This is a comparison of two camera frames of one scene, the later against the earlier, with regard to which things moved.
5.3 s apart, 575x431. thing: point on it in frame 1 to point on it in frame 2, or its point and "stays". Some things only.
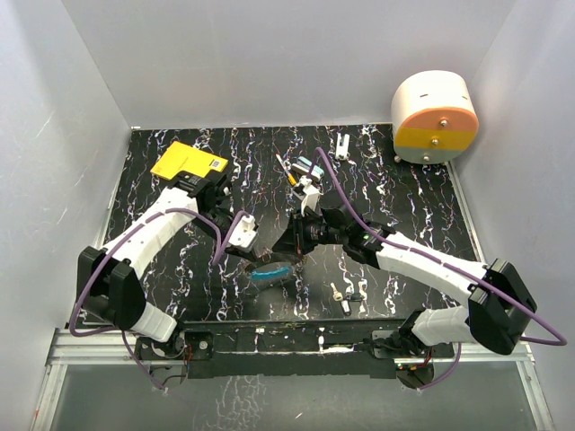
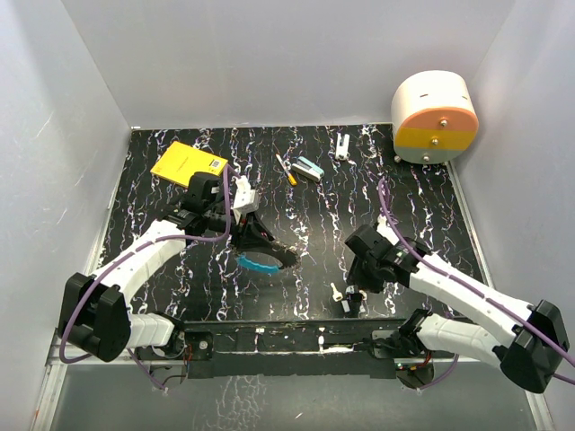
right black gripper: [293, 241] to [357, 277]
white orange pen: [289, 176] stays
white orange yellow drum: [434, 117] stays
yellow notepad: [181, 157] stays
